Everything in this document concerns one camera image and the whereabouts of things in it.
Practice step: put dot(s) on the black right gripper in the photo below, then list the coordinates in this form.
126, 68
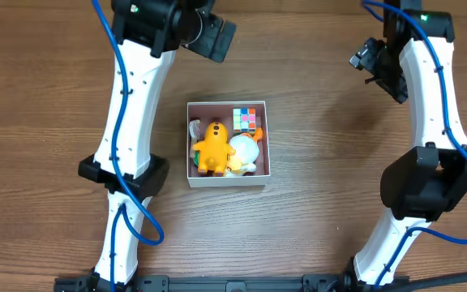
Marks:
385, 75

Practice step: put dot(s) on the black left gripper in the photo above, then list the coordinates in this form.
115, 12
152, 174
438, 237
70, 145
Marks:
216, 41

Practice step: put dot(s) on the colourful puzzle cube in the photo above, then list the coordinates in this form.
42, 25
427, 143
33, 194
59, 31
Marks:
244, 120

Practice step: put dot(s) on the white yellow plush chicken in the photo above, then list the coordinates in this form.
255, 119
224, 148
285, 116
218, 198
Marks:
246, 148

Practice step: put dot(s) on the green round cap toy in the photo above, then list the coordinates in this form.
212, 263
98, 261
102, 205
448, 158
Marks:
196, 159

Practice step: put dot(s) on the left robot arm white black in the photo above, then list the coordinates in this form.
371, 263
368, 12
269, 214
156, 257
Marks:
145, 36

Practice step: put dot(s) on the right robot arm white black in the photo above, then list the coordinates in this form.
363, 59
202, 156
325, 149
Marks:
412, 62

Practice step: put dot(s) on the white box pink inside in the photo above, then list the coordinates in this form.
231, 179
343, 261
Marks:
222, 111

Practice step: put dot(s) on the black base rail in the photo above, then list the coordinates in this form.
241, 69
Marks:
305, 283

